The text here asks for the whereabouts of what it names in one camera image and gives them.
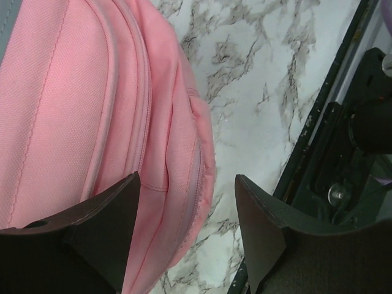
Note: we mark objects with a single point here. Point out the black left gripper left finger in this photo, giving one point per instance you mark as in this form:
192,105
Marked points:
83,249

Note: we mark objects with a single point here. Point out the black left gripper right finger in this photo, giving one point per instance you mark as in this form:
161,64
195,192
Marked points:
287,251

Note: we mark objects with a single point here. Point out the pink student backpack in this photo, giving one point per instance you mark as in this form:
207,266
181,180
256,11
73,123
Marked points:
92,91

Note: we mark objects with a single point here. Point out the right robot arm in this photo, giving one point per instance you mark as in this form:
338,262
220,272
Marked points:
370,100

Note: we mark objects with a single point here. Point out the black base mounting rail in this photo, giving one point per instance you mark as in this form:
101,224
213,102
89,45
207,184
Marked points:
327,177

